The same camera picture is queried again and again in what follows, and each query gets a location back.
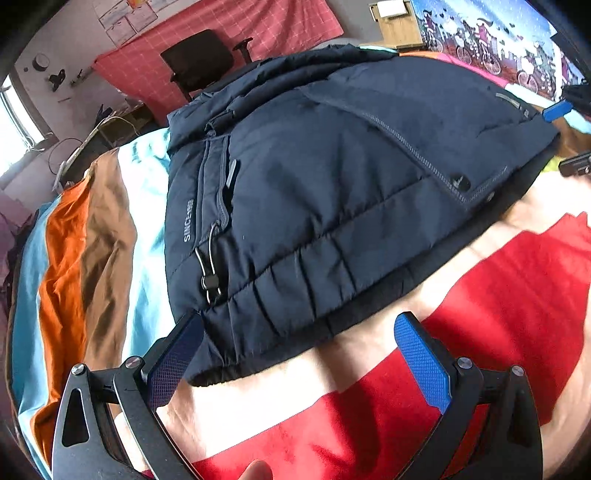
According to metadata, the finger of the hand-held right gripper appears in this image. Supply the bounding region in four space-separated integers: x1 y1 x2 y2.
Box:
541 84 591 123
558 154 591 178

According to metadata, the red checked wall cloth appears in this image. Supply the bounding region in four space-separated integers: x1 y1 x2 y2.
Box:
92 0 345 125

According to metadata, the group of wall certificates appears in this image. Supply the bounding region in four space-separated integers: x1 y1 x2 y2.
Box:
92 0 181 47

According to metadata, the wooden desk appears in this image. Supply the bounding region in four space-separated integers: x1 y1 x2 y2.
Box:
60 104 158 181

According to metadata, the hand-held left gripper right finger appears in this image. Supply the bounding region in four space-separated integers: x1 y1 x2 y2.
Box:
394 312 543 480

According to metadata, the window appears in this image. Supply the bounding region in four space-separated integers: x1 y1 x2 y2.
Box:
0 74 47 162

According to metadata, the blue printed curtain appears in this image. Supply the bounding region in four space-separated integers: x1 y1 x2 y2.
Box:
411 0 587 100

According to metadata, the white cable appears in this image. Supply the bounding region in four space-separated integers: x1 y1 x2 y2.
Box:
99 115 139 136

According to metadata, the black office chair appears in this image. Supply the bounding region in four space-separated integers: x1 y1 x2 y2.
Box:
160 29 254 103

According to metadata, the colourful striped blanket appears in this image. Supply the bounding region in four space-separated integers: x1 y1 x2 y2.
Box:
4 37 591 480

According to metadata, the navy padded jacket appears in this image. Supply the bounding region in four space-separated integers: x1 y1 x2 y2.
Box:
164 44 561 387

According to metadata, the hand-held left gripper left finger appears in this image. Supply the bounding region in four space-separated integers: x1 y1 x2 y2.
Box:
52 310 206 480

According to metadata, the pink hanging cloth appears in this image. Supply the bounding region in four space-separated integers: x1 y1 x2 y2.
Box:
0 191 38 287

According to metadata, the wooden stool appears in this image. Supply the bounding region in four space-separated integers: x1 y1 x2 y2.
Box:
368 0 426 51

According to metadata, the person's left hand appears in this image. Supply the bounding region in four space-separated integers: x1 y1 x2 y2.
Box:
231 459 273 480

